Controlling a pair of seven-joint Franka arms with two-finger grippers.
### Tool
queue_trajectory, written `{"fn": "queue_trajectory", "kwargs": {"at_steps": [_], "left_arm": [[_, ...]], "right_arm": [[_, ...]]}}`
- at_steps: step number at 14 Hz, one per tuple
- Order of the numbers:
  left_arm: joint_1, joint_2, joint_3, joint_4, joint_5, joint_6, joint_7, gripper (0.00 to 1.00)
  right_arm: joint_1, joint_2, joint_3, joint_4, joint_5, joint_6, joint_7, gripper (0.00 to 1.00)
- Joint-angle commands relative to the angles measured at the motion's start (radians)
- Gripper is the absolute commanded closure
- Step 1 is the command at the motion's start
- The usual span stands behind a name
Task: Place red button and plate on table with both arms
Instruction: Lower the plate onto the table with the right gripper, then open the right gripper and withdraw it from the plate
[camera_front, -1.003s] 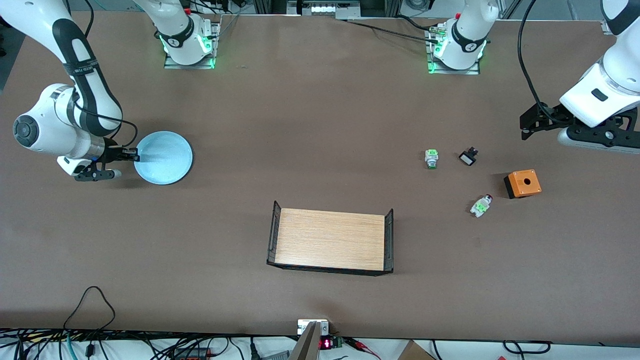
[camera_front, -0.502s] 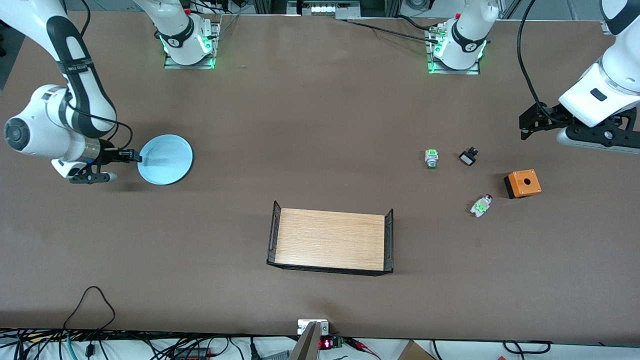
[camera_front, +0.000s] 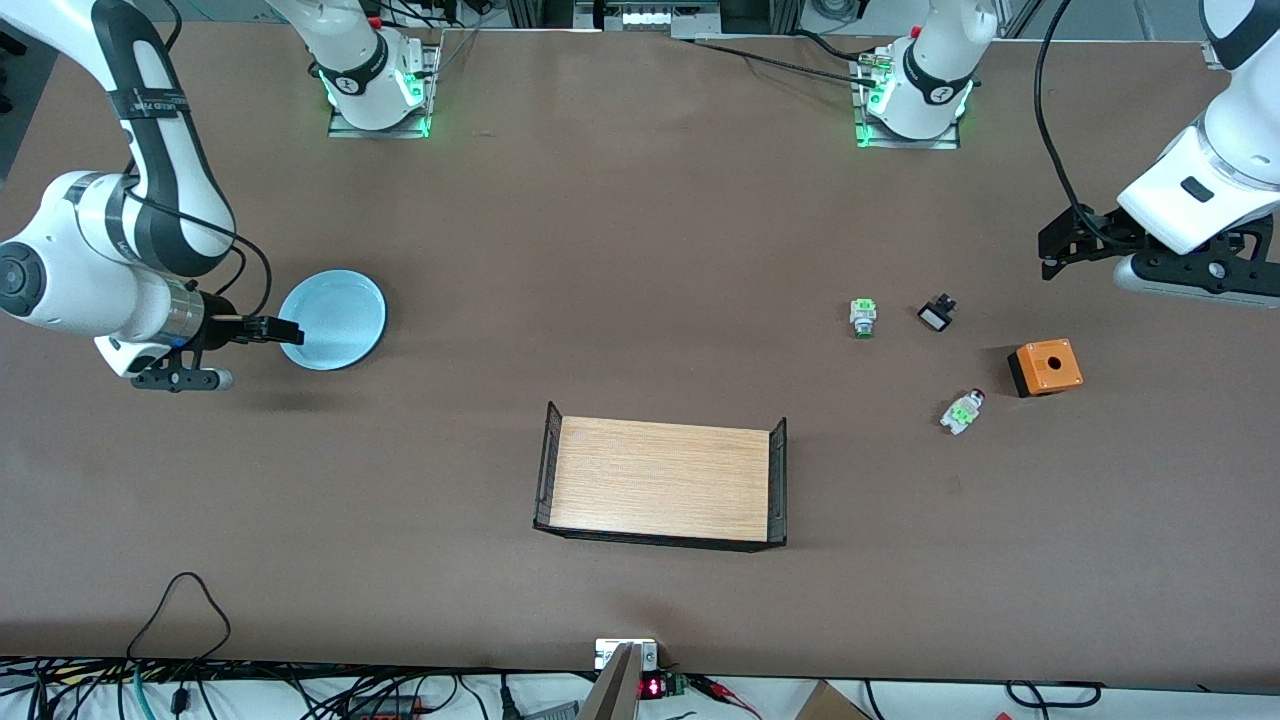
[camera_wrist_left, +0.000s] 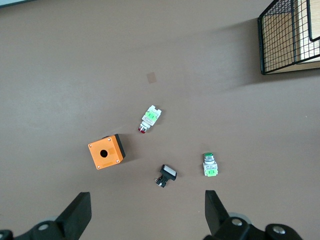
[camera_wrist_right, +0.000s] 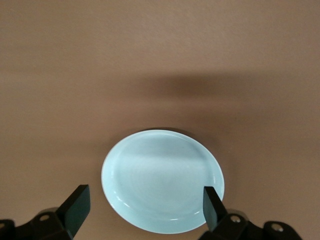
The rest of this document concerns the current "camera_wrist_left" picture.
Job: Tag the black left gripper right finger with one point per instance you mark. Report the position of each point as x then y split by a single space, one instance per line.
215 212

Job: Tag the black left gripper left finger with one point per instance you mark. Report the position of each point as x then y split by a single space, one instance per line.
75 212

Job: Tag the red push button switch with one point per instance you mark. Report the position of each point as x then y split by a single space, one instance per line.
150 117

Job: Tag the orange button enclosure box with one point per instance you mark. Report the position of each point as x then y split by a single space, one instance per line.
112 150

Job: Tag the black white rectangular switch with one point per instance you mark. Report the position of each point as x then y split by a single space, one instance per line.
168 172

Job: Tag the small brown tape patch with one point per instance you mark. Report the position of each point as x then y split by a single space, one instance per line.
151 77

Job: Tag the green push button switch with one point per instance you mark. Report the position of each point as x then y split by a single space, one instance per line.
209 166

